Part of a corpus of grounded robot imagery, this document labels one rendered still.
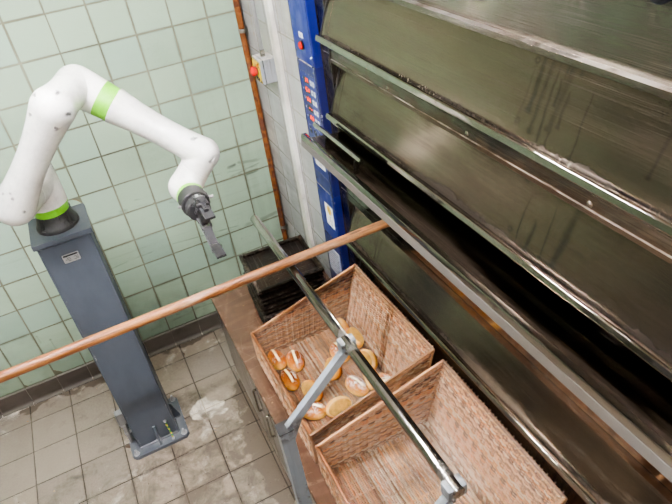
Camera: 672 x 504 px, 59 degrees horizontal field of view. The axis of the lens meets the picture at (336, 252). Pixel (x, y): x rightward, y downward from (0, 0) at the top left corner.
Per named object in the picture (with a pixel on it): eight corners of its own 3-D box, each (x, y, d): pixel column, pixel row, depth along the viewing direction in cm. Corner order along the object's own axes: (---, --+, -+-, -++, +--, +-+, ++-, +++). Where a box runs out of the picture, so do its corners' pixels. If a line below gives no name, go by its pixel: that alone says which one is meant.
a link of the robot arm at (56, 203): (23, 226, 206) (-3, 178, 195) (42, 201, 219) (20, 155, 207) (58, 223, 205) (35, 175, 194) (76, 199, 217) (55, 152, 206)
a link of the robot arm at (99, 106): (41, 99, 180) (52, 65, 174) (58, 83, 190) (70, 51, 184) (99, 129, 185) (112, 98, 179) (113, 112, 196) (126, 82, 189)
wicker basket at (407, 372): (362, 312, 251) (355, 260, 234) (439, 403, 209) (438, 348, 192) (255, 359, 236) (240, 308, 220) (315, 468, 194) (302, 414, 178)
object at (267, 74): (270, 74, 254) (266, 50, 248) (279, 81, 246) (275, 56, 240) (254, 79, 252) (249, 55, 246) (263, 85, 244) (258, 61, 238)
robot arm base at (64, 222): (33, 208, 228) (27, 194, 224) (73, 195, 232) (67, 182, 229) (38, 241, 209) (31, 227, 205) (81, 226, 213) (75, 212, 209)
